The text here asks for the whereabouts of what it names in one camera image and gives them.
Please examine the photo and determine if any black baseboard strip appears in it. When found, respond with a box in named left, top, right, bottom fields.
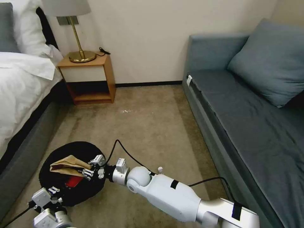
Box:
left=115, top=80, right=184, bottom=87

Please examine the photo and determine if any red flat packet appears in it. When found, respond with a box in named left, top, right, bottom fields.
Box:
left=65, top=176, right=83, bottom=188

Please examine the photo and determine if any black round trash bin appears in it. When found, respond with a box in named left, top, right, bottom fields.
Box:
left=39, top=141, right=106, bottom=207

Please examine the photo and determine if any black headboard panel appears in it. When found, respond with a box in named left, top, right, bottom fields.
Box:
left=35, top=6, right=59, bottom=51

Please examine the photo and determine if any grey-blue sofa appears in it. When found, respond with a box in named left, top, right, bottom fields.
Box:
left=182, top=18, right=304, bottom=228

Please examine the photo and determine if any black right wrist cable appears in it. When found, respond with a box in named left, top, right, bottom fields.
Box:
left=104, top=139, right=153, bottom=174

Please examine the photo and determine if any metal wall switch plate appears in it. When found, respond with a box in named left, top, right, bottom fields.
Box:
left=57, top=16, right=79, bottom=26

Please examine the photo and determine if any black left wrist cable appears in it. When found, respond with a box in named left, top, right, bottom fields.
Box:
left=0, top=201, right=33, bottom=228

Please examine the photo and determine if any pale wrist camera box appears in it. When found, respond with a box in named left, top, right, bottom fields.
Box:
left=32, top=188, right=52, bottom=207

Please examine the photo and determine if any brown paper bag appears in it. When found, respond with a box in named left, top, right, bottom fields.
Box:
left=49, top=155, right=92, bottom=178

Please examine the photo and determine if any black right forearm cable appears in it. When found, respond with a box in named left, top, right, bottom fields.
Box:
left=188, top=176, right=239, bottom=205

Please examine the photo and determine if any brass table lamp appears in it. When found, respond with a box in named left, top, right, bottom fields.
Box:
left=41, top=0, right=97, bottom=63

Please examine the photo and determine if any black lamp cord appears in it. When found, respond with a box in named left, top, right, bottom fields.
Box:
left=95, top=47, right=111, bottom=57

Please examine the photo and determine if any grey bed frame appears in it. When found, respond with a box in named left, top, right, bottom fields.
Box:
left=0, top=99, right=60, bottom=196

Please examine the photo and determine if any wooden nightstand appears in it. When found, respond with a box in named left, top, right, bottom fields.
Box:
left=57, top=51, right=117, bottom=105

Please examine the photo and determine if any white bed duvet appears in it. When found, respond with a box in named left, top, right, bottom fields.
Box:
left=0, top=44, right=64, bottom=154

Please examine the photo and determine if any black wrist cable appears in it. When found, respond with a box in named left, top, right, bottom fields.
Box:
left=104, top=139, right=153, bottom=174
left=0, top=201, right=33, bottom=228

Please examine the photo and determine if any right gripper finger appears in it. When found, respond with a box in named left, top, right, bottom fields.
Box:
left=87, top=154, right=106, bottom=167
left=78, top=168, right=95, bottom=181

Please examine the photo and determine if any white pillow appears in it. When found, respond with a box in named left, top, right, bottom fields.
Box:
left=11, top=0, right=52, bottom=57

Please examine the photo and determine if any grey-blue cushion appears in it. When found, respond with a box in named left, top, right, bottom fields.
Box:
left=227, top=18, right=304, bottom=109

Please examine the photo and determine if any grey padded headboard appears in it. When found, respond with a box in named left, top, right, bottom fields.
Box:
left=0, top=2, right=20, bottom=54

